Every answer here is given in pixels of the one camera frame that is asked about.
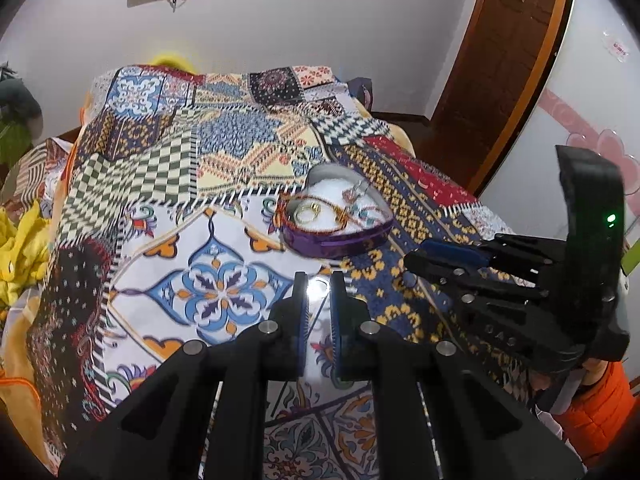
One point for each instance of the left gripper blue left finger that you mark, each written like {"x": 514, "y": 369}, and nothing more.
{"x": 273, "y": 350}

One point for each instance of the yellow curved headboard cushion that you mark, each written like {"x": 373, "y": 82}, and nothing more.
{"x": 174, "y": 61}

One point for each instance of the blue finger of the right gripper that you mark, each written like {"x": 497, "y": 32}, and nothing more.
{"x": 456, "y": 254}
{"x": 460, "y": 281}

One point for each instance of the white sliding wardrobe door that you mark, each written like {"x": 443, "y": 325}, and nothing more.
{"x": 590, "y": 100}

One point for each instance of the orange jacket sleeve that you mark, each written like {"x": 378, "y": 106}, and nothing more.
{"x": 599, "y": 415}

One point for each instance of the dark blue pillow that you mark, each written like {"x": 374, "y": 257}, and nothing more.
{"x": 361, "y": 89}

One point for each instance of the yellow cloth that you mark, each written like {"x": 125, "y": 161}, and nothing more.
{"x": 24, "y": 252}

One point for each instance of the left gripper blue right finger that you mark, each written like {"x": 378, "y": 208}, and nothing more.
{"x": 367, "y": 351}

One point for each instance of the patchwork patterned bed cover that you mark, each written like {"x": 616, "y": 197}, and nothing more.
{"x": 169, "y": 232}

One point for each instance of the brown wooden door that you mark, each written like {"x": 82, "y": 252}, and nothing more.
{"x": 501, "y": 60}

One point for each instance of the purple heart-shaped tin box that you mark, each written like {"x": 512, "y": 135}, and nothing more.
{"x": 338, "y": 213}

